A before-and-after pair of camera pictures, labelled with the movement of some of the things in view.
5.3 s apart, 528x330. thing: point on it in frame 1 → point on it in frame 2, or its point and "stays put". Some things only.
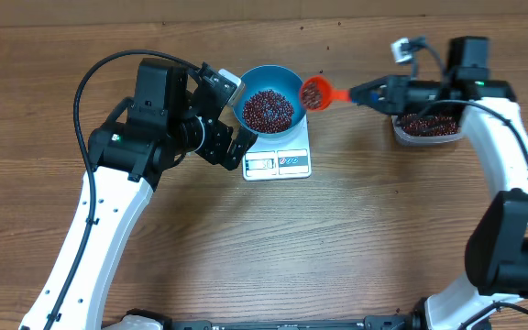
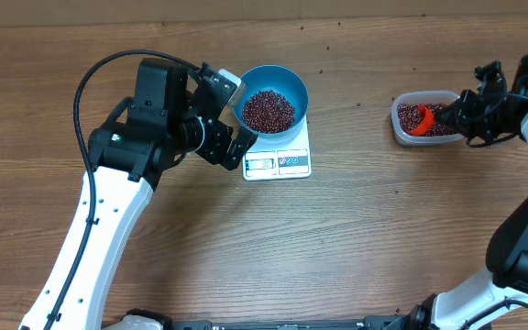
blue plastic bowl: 272,104 stays put
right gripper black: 393,94 → 475,108
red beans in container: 420,126 stays put
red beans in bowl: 268,112 stays put
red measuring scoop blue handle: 318,93 → 429,121
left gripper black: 222,135 stays put
